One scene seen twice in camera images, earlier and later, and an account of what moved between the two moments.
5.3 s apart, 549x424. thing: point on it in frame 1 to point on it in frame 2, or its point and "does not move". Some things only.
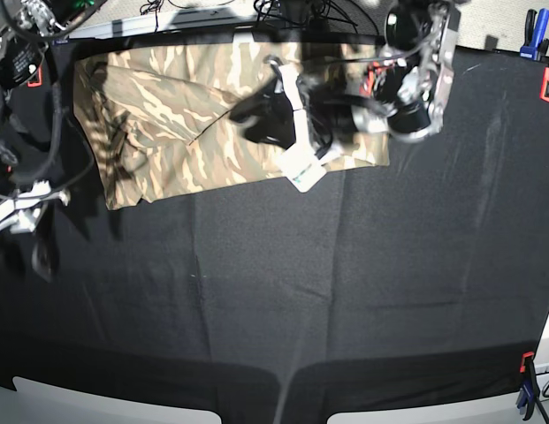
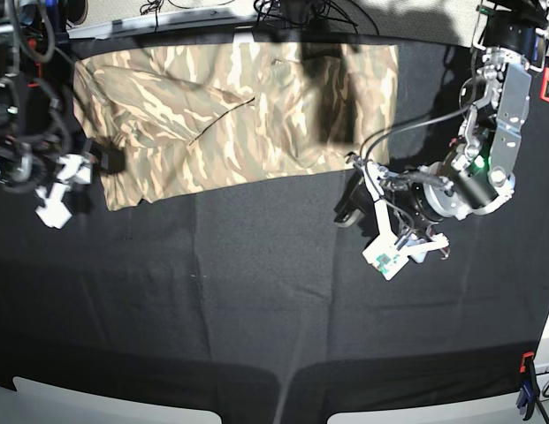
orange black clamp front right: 529,390 does not move
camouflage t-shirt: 160,119 does not move
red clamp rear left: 40,79 does not move
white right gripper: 301,166 to 385,253
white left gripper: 19,215 to 110,159
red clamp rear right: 548,88 does not move
